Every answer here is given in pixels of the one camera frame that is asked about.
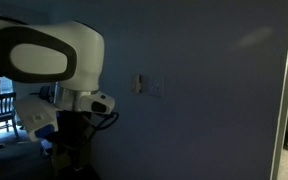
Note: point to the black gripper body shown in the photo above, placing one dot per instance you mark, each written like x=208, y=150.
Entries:
x=70, y=144

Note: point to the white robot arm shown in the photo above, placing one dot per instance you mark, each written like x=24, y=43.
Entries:
x=70, y=55

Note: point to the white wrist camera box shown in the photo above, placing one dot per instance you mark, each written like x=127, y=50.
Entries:
x=38, y=117

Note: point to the small beige wall device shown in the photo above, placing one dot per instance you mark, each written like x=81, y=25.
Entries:
x=137, y=84

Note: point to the white light switch plate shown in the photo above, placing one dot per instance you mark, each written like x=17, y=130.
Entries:
x=156, y=86

